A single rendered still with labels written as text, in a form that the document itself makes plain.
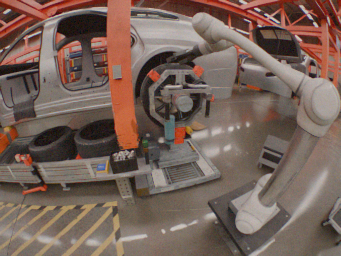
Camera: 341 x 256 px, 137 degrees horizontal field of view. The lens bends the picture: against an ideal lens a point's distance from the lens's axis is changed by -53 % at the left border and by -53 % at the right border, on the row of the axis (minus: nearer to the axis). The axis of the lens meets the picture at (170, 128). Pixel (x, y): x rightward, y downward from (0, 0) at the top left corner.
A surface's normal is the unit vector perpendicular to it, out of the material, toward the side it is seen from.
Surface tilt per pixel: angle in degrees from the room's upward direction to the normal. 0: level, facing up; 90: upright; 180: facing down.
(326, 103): 83
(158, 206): 0
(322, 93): 86
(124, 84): 90
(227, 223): 0
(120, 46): 90
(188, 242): 0
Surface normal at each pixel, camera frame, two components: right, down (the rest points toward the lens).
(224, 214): 0.00, -0.90
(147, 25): 0.27, 0.27
